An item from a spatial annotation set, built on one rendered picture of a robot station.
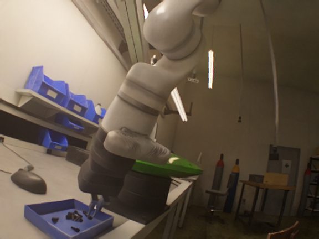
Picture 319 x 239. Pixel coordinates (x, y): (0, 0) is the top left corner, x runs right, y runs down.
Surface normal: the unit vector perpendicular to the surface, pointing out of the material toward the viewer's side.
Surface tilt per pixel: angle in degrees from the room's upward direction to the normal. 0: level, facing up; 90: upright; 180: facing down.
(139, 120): 109
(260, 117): 90
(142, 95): 114
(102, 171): 126
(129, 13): 174
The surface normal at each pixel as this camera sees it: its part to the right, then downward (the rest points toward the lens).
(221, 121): -0.25, -0.29
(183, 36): 0.47, 0.71
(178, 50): 0.12, 0.94
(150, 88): 0.15, 0.21
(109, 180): 0.47, 0.34
